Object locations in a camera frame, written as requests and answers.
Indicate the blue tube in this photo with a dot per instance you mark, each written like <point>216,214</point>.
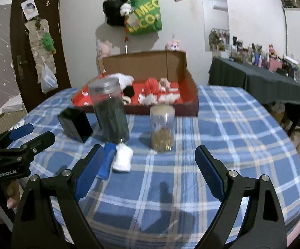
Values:
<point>109,155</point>

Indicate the pink plush on wall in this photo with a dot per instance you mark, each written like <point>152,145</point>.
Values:
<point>103,48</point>

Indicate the red mesh pouf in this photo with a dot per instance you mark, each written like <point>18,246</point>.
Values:
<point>151,86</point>

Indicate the white controller device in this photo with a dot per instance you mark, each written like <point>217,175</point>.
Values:
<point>17,125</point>

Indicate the white mesh bath pouf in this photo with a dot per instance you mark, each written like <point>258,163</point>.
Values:
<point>124,80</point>

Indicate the plastic bag on door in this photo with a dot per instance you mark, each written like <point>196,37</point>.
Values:
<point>48,80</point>

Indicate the wall mirror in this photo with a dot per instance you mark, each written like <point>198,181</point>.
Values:
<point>216,21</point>

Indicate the small jar gold beads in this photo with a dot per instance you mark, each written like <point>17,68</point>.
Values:
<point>162,127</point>

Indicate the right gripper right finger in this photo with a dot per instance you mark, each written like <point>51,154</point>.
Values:
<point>263,225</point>

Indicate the pink cat plush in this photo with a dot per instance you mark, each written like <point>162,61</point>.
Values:
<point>173,45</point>

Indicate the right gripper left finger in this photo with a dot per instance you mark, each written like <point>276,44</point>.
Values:
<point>35,225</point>

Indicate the green tote bag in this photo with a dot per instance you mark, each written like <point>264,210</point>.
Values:
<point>145,17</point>

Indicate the dark wooden door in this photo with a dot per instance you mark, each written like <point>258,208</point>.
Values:
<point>29,21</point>

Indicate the black bag on wall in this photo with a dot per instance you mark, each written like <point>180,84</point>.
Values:
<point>111,9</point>

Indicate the tall jar dark contents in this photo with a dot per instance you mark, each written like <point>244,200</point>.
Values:
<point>105,94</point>

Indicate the white cotton pad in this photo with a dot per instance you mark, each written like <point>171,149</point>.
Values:
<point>122,160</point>

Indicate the black tin box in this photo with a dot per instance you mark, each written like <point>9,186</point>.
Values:
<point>75,124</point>

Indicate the green plush toy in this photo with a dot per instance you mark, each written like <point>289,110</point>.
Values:
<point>48,43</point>

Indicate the dark green side table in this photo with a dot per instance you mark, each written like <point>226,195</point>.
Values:
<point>265,86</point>

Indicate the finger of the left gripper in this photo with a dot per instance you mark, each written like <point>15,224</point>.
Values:
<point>7,137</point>
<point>26,152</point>

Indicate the black pompom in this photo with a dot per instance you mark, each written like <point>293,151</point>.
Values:
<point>129,91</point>

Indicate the blue plaid tablecloth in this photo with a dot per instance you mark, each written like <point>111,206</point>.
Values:
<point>164,201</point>

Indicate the white fluffy scrunchie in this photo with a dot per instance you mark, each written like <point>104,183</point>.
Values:
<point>165,86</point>

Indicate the white fuzzy ball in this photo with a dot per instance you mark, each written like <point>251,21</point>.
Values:
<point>148,100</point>

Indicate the red cardboard box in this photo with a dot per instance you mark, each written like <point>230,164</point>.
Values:
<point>142,66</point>

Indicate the person left hand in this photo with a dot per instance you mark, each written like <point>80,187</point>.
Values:
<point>9,201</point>

